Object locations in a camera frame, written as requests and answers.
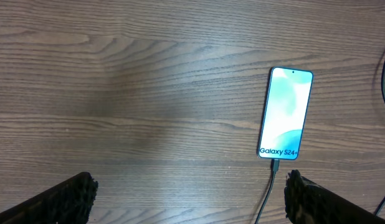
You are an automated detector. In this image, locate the black charging cable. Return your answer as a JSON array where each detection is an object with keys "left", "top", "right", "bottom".
[{"left": 254, "top": 43, "right": 385, "bottom": 224}]

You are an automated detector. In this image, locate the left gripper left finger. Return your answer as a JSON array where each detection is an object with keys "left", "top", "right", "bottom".
[{"left": 0, "top": 172, "right": 98, "bottom": 224}]

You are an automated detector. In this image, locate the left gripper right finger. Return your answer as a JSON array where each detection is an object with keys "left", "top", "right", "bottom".
[{"left": 284, "top": 169, "right": 385, "bottom": 224}]

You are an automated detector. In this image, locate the blue screen smartphone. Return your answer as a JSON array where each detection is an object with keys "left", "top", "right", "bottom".
[{"left": 257, "top": 67, "right": 314, "bottom": 161}]

